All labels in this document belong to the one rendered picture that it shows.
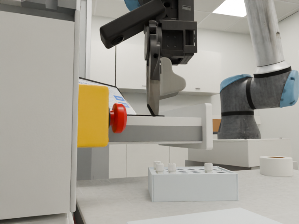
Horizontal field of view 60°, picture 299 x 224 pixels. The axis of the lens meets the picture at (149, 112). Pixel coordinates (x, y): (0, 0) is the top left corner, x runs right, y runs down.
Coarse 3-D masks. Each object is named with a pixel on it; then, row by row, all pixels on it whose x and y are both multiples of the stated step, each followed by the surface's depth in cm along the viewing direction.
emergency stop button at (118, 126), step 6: (114, 108) 33; (120, 108) 32; (114, 114) 33; (120, 114) 32; (126, 114) 33; (114, 120) 33; (120, 120) 32; (126, 120) 33; (114, 126) 33; (120, 126) 32; (114, 132) 33; (120, 132) 33
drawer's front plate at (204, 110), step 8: (200, 104) 63; (208, 104) 61; (160, 112) 86; (168, 112) 80; (176, 112) 75; (184, 112) 70; (192, 112) 66; (200, 112) 63; (208, 112) 61; (208, 120) 60; (208, 128) 60; (208, 136) 60; (160, 144) 85; (168, 144) 79; (176, 144) 74; (184, 144) 70; (192, 144) 66; (200, 144) 62; (208, 144) 60
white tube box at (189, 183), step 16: (160, 176) 36; (176, 176) 36; (192, 176) 37; (208, 176) 37; (224, 176) 37; (160, 192) 36; (176, 192) 36; (192, 192) 36; (208, 192) 37; (224, 192) 37
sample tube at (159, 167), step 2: (156, 164) 39; (158, 164) 39; (160, 164) 39; (162, 164) 39; (156, 166) 39; (158, 166) 39; (160, 166) 39; (162, 166) 39; (156, 168) 39; (158, 168) 39; (160, 168) 39; (162, 168) 39; (156, 170) 39; (158, 170) 39; (160, 170) 39; (162, 170) 39; (156, 172) 39; (158, 172) 39; (160, 172) 39; (162, 172) 39
